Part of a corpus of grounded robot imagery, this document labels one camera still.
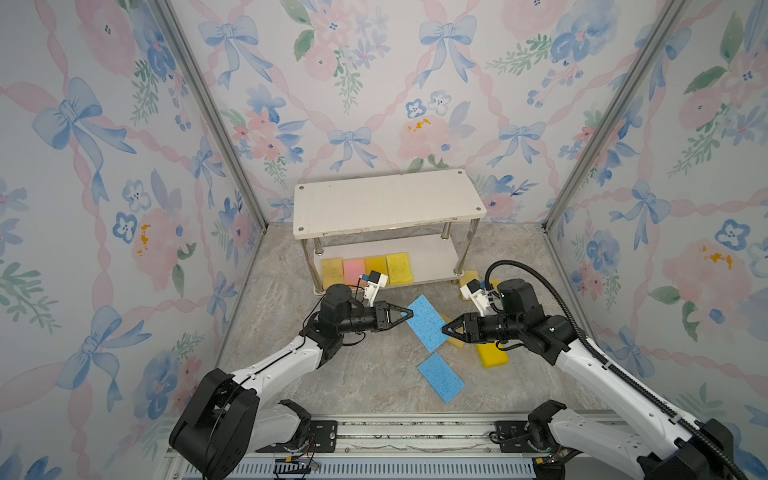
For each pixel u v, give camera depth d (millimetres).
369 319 682
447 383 815
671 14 689
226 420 409
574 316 994
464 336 663
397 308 722
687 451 390
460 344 879
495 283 643
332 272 957
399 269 975
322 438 744
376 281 719
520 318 579
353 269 972
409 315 729
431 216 757
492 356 858
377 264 977
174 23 704
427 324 718
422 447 732
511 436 732
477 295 697
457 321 684
